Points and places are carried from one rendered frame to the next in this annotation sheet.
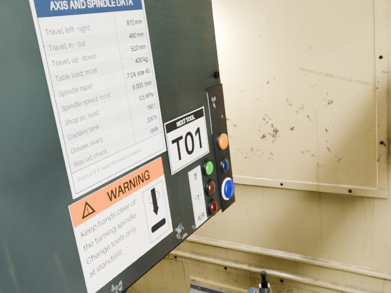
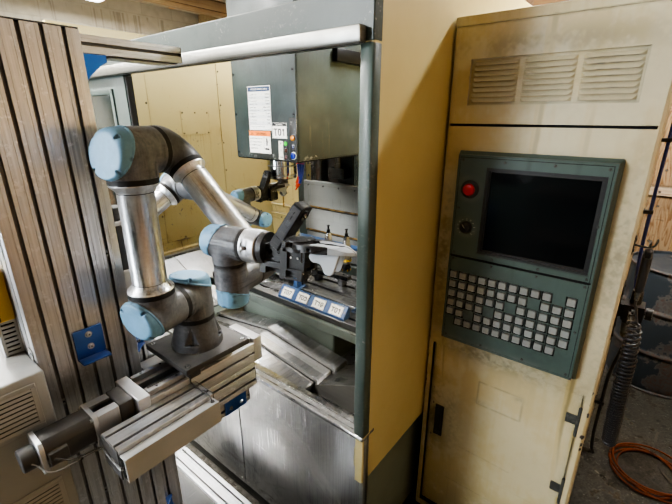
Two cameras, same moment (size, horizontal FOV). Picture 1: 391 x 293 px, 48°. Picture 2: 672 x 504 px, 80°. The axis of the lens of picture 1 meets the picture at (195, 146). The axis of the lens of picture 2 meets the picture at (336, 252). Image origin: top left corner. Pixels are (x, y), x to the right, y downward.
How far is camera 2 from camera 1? 216 cm
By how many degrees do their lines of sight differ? 89
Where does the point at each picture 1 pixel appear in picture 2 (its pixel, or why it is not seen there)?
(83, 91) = (253, 108)
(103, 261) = (253, 147)
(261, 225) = not seen: hidden behind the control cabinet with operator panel
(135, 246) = (260, 149)
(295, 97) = not seen: hidden behind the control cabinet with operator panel
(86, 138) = (253, 118)
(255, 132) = not seen: hidden behind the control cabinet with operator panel
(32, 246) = (243, 134)
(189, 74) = (282, 111)
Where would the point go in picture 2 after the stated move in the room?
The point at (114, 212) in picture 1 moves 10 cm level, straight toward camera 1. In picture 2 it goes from (257, 137) to (236, 138)
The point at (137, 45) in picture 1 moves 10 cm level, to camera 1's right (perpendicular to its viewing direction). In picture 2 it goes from (266, 99) to (261, 99)
